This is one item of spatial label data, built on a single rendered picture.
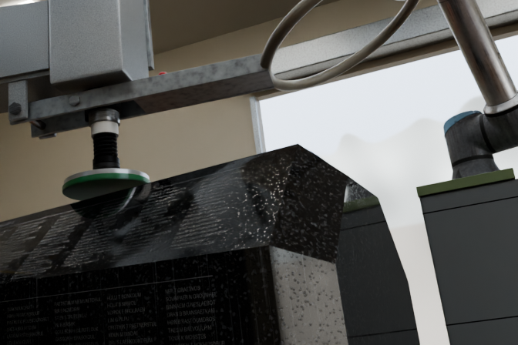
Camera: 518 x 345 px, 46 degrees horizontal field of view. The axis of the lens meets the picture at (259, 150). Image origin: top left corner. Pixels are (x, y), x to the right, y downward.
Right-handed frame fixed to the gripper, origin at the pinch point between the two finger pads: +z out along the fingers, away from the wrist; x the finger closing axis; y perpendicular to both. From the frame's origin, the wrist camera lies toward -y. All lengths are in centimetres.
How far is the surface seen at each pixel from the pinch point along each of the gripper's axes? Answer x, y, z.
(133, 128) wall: 548, 138, -276
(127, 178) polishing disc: 50, -60, 1
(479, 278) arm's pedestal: 75, 36, 64
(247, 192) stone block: 18, -51, 27
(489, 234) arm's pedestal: 69, 44, 54
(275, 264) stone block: 6, -60, 44
